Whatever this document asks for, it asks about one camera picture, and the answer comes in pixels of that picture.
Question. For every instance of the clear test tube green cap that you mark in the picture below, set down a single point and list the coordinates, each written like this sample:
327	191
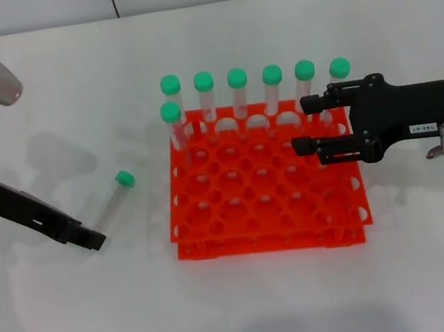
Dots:
304	69
124	178
271	74
236	77
170	84
170	112
339	67
203	81

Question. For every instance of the orange test tube rack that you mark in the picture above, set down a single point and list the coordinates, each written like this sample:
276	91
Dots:
268	211

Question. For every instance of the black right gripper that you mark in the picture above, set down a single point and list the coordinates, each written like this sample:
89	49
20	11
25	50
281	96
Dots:
409	110

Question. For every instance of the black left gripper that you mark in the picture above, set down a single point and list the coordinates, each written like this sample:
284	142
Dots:
29	214

